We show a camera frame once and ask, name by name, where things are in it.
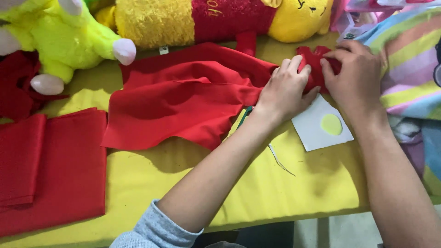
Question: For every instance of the neon green plush toy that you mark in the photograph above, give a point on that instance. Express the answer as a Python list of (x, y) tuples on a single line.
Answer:
[(65, 38)]

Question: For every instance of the pink plastic bags heap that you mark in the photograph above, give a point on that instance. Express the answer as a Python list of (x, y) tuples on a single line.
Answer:
[(361, 13)]

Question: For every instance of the yellow bear plush red shirt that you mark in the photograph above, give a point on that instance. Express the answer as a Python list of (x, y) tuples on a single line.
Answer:
[(206, 20)]

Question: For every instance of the person's left hand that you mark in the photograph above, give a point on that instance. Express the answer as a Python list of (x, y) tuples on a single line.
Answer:
[(284, 93)]

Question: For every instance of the pastel striped blanket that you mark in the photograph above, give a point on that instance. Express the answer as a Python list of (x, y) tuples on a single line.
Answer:
[(413, 69)]

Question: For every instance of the person's right hand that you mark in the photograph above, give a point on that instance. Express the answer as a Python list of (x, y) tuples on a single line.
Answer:
[(358, 79)]

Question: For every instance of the white thread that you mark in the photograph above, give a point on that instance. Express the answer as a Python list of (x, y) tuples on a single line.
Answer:
[(278, 160)]

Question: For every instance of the grey knitted sleeve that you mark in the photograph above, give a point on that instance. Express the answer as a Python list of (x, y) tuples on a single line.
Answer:
[(155, 229)]

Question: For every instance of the white card with round hole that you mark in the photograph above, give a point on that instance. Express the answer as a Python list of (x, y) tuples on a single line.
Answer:
[(310, 132)]

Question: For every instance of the bright red cloth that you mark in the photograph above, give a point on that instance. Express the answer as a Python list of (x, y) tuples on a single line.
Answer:
[(186, 103)]

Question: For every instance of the crumpled dark red cloth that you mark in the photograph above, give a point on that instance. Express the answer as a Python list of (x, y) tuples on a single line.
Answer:
[(15, 86)]

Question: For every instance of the folded red cloth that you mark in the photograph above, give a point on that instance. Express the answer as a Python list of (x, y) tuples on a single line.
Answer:
[(58, 165)]

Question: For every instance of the yellow table cover cloth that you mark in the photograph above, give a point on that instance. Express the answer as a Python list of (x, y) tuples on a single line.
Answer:
[(275, 186)]

